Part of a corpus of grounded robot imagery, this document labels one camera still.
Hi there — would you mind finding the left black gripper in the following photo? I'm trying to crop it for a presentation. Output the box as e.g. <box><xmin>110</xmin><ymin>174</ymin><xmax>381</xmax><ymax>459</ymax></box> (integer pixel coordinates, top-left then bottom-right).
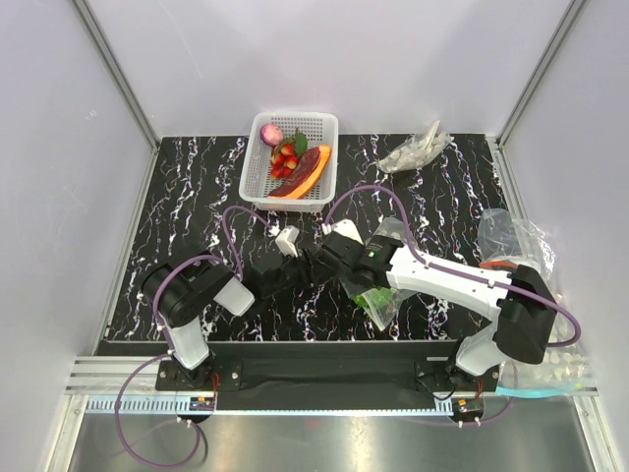
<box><xmin>263</xmin><ymin>247</ymin><xmax>335</xmax><ymax>298</ymax></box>

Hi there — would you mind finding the green lettuce head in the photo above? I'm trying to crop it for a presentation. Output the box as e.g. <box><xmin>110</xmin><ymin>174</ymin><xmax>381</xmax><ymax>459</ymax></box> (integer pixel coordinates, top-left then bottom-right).
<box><xmin>352</xmin><ymin>288</ymin><xmax>392</xmax><ymax>310</ymax></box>

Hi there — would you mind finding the zip bag with white slices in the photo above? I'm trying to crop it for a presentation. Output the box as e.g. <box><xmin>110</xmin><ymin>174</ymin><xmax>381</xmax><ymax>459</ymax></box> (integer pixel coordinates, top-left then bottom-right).
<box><xmin>341</xmin><ymin>217</ymin><xmax>415</xmax><ymax>331</ymax></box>

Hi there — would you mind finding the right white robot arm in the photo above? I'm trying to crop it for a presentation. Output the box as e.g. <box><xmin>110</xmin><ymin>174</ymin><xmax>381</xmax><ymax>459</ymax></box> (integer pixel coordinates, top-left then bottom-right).
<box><xmin>316</xmin><ymin>231</ymin><xmax>558</xmax><ymax>390</ymax></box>

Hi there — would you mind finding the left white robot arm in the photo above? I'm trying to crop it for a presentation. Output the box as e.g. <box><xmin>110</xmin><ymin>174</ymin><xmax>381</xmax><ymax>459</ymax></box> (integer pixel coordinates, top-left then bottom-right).
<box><xmin>141</xmin><ymin>250</ymin><xmax>336</xmax><ymax>389</ymax></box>

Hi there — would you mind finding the back bag of slices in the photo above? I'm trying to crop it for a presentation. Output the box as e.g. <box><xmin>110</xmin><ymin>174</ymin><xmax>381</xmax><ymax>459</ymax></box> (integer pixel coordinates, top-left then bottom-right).
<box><xmin>377</xmin><ymin>120</ymin><xmax>453</xmax><ymax>174</ymax></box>

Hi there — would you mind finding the blue-zip bag of slices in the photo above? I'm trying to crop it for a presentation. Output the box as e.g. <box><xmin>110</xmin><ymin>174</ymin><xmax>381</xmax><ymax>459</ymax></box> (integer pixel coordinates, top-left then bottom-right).
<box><xmin>495</xmin><ymin>304</ymin><xmax>599</xmax><ymax>397</ymax></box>

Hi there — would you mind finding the orange papaya slice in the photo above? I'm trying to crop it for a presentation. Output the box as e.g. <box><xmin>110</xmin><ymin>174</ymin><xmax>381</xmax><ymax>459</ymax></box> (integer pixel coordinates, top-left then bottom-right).
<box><xmin>267</xmin><ymin>145</ymin><xmax>332</xmax><ymax>200</ymax></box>

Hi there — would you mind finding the white perforated plastic basket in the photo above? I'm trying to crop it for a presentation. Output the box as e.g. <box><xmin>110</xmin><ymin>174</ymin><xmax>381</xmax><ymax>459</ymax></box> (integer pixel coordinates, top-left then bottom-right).
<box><xmin>239</xmin><ymin>110</ymin><xmax>339</xmax><ymax>213</ymax></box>

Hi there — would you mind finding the red cherry bunch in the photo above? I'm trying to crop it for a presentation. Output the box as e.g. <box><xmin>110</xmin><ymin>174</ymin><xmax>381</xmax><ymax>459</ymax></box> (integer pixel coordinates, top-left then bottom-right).
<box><xmin>270</xmin><ymin>131</ymin><xmax>308</xmax><ymax>180</ymax></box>

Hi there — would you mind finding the purple onion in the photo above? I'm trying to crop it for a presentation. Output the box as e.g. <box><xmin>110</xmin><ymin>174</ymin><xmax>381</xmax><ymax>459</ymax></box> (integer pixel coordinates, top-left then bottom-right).
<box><xmin>259</xmin><ymin>124</ymin><xmax>284</xmax><ymax>148</ymax></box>

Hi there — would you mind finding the crumpled clear bags pile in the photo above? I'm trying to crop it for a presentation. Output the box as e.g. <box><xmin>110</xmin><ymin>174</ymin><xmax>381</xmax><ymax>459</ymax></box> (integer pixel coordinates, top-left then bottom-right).
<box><xmin>477</xmin><ymin>208</ymin><xmax>559</xmax><ymax>295</ymax></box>

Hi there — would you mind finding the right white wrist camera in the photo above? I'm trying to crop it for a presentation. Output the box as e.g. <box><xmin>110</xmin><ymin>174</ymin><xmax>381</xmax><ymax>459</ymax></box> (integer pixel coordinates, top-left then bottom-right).
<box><xmin>322</xmin><ymin>218</ymin><xmax>363</xmax><ymax>244</ymax></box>

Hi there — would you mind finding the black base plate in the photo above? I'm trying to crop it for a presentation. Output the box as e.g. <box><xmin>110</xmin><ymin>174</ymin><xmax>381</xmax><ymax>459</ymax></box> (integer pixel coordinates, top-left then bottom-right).
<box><xmin>155</xmin><ymin>340</ymin><xmax>497</xmax><ymax>393</ymax></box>

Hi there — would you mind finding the white slotted cable duct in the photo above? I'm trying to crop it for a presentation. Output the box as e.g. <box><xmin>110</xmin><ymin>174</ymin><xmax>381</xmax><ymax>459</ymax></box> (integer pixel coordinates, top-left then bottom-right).
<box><xmin>86</xmin><ymin>393</ymin><xmax>453</xmax><ymax>417</ymax></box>

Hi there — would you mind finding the right aluminium frame post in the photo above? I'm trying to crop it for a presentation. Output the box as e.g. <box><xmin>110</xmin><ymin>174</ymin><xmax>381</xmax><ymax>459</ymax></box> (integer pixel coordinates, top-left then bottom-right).
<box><xmin>495</xmin><ymin>0</ymin><xmax>589</xmax><ymax>148</ymax></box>

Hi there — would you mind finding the aluminium frame post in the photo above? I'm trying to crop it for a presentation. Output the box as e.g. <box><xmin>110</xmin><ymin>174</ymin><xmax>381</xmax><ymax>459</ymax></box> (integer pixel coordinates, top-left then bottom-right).
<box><xmin>70</xmin><ymin>0</ymin><xmax>161</xmax><ymax>150</ymax></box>
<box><xmin>495</xmin><ymin>0</ymin><xmax>589</xmax><ymax>148</ymax></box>

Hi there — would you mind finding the left aluminium frame post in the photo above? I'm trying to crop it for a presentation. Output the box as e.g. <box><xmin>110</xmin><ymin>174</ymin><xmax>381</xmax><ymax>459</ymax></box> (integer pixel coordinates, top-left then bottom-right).
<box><xmin>70</xmin><ymin>0</ymin><xmax>161</xmax><ymax>150</ymax></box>

